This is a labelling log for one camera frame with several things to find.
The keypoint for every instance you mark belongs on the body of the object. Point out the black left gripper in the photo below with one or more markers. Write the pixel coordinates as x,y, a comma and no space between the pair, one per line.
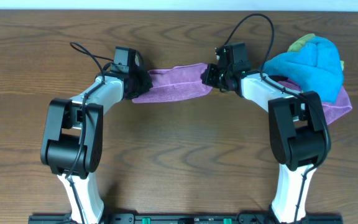
145,83

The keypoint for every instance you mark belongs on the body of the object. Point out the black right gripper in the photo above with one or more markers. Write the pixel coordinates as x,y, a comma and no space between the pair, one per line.
212,75

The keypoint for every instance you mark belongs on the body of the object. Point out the purple microfiber cloth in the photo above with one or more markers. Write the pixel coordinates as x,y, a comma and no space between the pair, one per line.
175,84

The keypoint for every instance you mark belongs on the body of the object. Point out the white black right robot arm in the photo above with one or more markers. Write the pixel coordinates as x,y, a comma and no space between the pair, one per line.
298,133

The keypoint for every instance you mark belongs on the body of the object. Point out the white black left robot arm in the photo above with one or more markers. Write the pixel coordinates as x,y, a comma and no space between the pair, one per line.
72,143

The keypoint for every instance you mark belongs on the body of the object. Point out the green cloth under blue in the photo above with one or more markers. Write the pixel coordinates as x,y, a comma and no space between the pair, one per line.
300,43

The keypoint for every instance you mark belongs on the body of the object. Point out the blue microfiber cloth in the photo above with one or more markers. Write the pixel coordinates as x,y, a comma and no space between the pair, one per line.
315,67

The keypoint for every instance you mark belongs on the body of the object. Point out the purple cloth under pile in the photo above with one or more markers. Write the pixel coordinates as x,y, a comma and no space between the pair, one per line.
342,105

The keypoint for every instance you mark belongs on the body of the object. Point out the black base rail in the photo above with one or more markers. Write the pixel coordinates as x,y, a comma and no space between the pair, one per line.
243,218

